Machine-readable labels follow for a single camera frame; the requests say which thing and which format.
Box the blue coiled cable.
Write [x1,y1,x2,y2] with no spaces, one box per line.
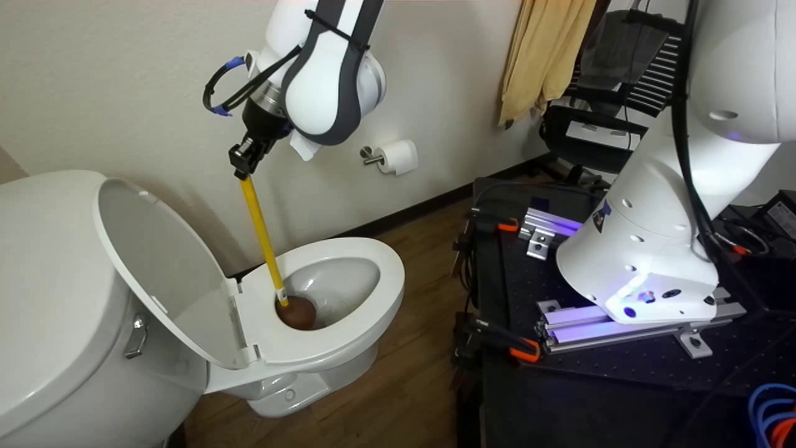
[744,381,796,448]

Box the black robot table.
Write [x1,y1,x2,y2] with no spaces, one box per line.
[452,175,796,448]

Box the orange cable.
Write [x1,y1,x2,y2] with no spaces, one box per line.
[769,414,796,448]

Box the white toilet with tank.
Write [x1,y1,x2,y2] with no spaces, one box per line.
[0,169,397,448]

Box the small aluminium bracket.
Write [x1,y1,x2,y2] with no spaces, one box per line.
[518,207,585,263]

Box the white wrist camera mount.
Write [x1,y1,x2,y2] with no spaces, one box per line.
[286,129,322,164]

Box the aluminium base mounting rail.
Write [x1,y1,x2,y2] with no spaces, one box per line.
[535,283,748,361]

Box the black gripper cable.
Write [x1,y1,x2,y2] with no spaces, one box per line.
[200,49,306,119]

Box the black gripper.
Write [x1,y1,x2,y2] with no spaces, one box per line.
[226,96,295,182]

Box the chrome flush lever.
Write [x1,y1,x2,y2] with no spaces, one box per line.
[121,317,152,361]

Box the white toilet lid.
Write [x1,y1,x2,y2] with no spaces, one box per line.
[92,175,255,373]

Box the black electronics box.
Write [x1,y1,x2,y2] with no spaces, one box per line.
[728,187,796,277]

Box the black equipment case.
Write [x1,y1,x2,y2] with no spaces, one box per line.
[537,7,690,179]

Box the orange black clamp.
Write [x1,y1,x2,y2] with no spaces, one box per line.
[452,317,545,368]
[467,208,523,238]

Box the yellow handled toilet plunger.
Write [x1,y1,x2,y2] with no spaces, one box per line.
[235,175,320,334]

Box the white toilet paper roll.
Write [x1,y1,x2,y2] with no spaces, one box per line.
[376,137,422,179]

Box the white toilet seat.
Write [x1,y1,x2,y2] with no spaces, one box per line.
[200,236,407,395]

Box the chrome toilet paper holder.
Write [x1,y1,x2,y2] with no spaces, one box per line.
[358,144,388,169]

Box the yellow hanging towel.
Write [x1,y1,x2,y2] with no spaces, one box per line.
[494,0,598,131]

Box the red tipped wire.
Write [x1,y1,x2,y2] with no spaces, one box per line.
[705,223,769,261]

